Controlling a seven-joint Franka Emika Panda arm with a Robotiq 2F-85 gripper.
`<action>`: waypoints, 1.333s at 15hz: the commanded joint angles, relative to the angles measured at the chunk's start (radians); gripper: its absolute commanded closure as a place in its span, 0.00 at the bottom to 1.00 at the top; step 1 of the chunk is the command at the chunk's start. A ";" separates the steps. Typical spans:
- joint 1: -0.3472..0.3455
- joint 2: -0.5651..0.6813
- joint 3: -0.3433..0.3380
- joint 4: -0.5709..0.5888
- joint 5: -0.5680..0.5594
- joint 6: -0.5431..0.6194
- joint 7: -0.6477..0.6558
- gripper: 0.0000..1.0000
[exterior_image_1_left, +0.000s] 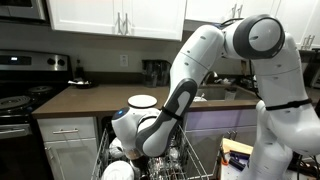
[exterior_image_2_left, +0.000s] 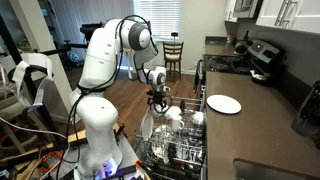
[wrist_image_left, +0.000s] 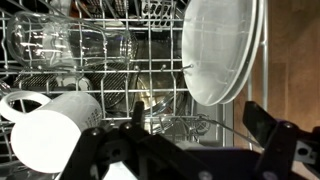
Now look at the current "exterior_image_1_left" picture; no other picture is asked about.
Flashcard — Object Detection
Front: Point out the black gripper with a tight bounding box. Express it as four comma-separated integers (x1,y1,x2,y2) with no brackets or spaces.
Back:
131,157,150,180

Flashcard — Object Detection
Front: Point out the grey robot base table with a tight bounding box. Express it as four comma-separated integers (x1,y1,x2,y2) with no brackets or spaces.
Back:
216,154,251,180

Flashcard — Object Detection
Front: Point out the white ceramic bowl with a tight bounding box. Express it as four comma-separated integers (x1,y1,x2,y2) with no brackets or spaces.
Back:
100,160,135,180
109,137,125,159

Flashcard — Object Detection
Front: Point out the round white plate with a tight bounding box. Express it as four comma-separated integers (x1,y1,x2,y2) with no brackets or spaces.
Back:
193,93,208,103
127,94,158,109

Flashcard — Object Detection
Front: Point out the white wall outlet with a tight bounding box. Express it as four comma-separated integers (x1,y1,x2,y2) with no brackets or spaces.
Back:
119,54,129,68

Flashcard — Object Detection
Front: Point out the dark glass bottle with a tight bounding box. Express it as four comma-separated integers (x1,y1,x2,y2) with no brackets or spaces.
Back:
74,59,85,81

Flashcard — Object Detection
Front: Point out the black dishwasher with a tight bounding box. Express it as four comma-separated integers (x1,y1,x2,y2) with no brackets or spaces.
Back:
99,114,184,134

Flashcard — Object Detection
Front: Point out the orange handled tool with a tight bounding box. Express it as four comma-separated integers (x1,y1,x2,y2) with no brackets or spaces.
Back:
218,146,230,167

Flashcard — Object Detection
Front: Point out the metal base cabinet handle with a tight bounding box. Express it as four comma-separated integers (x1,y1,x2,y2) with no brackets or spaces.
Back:
45,146,55,162

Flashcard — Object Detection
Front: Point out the white drawer front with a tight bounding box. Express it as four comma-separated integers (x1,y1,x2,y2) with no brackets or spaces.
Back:
37,116,98,143

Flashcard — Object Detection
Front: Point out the metal drawer handle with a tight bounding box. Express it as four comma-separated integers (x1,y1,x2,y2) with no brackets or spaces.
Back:
52,128,80,135

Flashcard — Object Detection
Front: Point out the metal kitchen faucet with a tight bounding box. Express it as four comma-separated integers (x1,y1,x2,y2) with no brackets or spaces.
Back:
203,70,220,86

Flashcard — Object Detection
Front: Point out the white base cabinet door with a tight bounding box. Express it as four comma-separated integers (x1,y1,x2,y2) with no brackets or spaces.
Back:
43,138,100,180

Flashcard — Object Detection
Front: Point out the white upper cabinet door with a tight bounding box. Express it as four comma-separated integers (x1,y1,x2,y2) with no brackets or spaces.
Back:
122,0,188,42
184,0,238,25
237,0,282,18
46,0,124,36
274,0,320,50

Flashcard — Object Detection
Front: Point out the black tool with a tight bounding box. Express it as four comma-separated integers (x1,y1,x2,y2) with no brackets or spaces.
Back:
228,149,251,172

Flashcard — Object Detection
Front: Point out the wooden board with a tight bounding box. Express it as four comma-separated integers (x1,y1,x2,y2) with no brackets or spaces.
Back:
219,137,255,158

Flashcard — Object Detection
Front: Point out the wire dishwasher rack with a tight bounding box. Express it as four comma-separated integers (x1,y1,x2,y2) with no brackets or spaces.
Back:
90,123,211,180

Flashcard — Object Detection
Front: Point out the stainless steel microwave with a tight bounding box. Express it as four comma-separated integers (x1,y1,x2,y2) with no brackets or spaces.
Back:
0,0,48,23

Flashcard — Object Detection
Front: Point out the metal cabinet door handle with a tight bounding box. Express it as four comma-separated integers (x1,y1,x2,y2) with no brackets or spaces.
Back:
123,12,130,36
115,12,122,35

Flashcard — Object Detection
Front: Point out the stainless steel sink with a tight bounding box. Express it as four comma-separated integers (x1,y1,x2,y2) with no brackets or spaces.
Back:
194,84,259,102

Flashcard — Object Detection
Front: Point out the grey sink base cabinet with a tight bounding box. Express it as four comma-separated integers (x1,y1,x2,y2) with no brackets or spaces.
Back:
183,109,259,178

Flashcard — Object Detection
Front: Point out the black coffee maker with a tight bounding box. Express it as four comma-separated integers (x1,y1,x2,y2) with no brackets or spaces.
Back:
141,59,173,88

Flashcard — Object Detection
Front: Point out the black stove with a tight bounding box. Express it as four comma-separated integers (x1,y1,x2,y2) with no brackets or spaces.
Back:
0,49,74,180

